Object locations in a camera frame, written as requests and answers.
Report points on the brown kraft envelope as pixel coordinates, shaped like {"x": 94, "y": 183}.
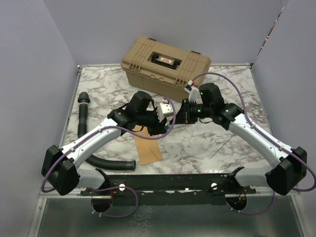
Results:
{"x": 148, "y": 151}

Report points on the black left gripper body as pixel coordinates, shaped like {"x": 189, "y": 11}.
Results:
{"x": 152, "y": 123}

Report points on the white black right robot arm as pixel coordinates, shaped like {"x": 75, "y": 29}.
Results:
{"x": 285, "y": 169}

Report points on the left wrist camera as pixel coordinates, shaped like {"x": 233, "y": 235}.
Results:
{"x": 164, "y": 109}

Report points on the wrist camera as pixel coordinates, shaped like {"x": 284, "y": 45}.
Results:
{"x": 192, "y": 91}
{"x": 164, "y": 109}

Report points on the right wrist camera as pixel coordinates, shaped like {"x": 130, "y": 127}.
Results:
{"x": 192, "y": 91}

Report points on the tan plastic toolbox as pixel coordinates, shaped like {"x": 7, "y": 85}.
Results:
{"x": 162, "y": 69}

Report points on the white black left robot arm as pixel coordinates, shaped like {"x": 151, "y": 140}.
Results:
{"x": 61, "y": 167}

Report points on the black metal base rail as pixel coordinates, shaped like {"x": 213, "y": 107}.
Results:
{"x": 172, "y": 189}

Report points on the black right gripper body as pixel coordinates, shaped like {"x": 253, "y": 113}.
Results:
{"x": 190, "y": 109}

